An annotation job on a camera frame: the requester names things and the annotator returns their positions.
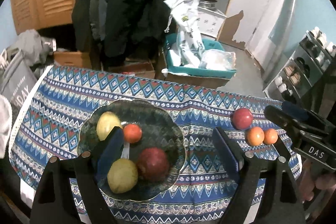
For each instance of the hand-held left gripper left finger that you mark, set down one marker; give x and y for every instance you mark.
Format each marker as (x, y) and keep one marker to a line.
(110, 153)

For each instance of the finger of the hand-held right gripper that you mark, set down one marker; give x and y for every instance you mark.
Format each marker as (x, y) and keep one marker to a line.
(295, 111)
(278, 116)

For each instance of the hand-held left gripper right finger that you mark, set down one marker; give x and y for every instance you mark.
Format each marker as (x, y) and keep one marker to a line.
(227, 153)

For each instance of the large orange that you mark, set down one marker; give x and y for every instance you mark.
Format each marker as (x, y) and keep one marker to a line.
(270, 136)
(255, 135)

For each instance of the yellow lemon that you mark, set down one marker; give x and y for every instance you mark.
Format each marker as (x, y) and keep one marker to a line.
(122, 175)
(107, 124)

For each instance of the small tangerine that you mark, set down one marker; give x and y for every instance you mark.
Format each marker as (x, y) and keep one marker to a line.
(132, 133)

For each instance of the bright red apple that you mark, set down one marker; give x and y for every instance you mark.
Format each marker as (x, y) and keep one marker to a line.
(242, 119)

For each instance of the dark red apple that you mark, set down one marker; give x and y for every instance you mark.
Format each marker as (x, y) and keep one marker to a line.
(153, 165)

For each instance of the dark glass plate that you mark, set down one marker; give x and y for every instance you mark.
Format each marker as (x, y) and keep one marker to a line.
(157, 124)

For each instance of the person's right hand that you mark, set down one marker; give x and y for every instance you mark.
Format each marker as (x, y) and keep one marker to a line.
(328, 183)

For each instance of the white shoe rack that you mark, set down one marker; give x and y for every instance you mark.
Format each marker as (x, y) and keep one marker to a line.
(304, 82)

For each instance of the patterned blue tablecloth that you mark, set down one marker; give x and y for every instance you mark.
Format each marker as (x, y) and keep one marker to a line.
(199, 113)

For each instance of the large cardboard box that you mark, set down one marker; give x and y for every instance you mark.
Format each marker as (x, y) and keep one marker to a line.
(194, 81)

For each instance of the clear plastic bag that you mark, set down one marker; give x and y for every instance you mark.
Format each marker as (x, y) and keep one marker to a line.
(218, 58)

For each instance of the teal plastic basket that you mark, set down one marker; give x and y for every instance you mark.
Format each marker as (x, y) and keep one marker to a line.
(199, 70)

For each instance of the cardboard box with red print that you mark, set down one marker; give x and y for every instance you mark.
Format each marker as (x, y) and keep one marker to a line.
(136, 69)

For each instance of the plain cardboard box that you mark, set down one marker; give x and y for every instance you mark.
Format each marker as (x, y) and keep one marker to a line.
(71, 59)

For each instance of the white door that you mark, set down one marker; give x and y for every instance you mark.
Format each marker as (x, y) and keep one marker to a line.
(260, 8)

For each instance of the white towel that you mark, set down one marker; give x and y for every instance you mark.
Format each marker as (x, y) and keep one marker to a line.
(4, 127)

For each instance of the white patterned crate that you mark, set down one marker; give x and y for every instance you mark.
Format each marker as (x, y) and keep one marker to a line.
(210, 22)

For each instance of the grey tote bag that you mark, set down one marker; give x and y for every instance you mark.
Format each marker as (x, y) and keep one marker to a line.
(18, 79)

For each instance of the white rice bag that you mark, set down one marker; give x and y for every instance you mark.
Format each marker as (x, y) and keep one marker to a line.
(187, 29)

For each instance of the steel pot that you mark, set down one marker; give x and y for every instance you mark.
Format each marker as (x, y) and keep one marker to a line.
(207, 3)

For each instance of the grey clothes pile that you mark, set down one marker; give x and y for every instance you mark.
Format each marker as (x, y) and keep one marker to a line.
(31, 45)

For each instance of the black hooded jacket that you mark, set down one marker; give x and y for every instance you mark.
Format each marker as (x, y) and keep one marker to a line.
(141, 3)

